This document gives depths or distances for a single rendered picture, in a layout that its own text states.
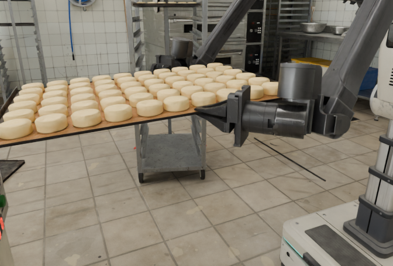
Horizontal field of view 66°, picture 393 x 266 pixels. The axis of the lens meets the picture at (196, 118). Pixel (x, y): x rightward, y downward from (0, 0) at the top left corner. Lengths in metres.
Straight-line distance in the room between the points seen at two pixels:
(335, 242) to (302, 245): 0.14
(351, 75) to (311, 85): 0.10
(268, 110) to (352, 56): 0.18
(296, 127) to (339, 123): 0.08
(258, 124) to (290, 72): 0.10
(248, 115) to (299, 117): 0.08
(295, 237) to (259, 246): 0.33
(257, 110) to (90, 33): 4.30
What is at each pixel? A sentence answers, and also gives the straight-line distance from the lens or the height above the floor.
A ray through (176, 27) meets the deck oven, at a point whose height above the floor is 1.01.
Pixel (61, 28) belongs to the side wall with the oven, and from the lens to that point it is 4.71.
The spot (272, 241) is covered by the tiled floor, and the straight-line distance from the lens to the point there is 1.84.
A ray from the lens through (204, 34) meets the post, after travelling 1.94.
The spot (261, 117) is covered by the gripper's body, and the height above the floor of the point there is 1.02.
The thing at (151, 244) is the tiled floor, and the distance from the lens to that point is 1.79.
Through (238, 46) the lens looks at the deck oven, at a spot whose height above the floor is 0.73.
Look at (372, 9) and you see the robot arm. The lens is 0.67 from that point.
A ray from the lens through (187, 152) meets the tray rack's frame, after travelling 2.39.
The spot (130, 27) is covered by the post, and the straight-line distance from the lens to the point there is 1.93.
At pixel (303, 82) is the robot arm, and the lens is 0.52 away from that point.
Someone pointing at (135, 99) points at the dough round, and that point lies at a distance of 0.63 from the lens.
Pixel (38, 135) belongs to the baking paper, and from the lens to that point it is 0.57.
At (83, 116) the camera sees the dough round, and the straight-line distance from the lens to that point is 0.55.
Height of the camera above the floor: 1.19
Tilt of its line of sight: 19 degrees down
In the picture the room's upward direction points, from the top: straight up
